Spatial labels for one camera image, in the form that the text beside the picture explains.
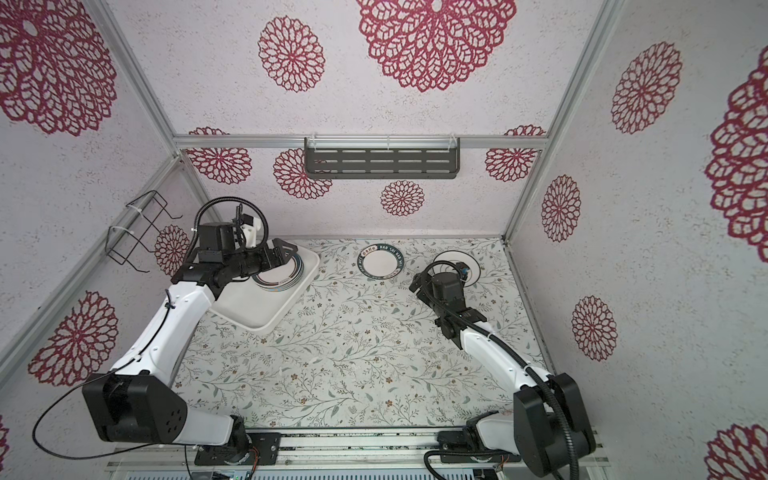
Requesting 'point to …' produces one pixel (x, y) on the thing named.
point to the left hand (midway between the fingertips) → (285, 256)
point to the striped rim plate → (280, 277)
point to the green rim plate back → (380, 261)
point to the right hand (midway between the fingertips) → (424, 279)
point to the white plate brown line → (458, 256)
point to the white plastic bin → (260, 302)
